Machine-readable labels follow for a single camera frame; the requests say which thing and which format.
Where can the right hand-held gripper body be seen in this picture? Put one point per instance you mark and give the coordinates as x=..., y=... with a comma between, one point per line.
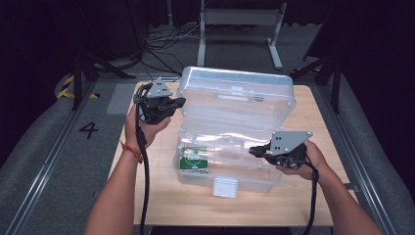
x=288, y=148

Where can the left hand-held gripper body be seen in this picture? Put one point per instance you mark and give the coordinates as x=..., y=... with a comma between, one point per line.
x=153, y=109

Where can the clear plastic storage box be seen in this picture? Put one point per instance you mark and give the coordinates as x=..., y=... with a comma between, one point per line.
x=235, y=111

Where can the green and white carton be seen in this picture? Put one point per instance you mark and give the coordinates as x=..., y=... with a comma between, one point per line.
x=194, y=160

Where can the person's left hand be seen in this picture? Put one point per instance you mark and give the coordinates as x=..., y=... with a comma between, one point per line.
x=145, y=133

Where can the person's right hand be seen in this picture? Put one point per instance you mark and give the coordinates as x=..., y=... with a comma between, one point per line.
x=314, y=160

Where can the black metal stand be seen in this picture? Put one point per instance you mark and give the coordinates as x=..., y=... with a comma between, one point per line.
x=78, y=78
x=334, y=78

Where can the yellow and black hazard tape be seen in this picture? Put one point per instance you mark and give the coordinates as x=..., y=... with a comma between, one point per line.
x=67, y=88

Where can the thin grey metal pole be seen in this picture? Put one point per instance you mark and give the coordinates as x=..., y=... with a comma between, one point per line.
x=169, y=13

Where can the metal floor rail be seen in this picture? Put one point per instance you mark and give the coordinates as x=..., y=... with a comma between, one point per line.
x=345, y=130
x=49, y=156

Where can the grey metal stand frame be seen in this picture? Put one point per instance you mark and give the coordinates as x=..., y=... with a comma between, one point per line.
x=241, y=16

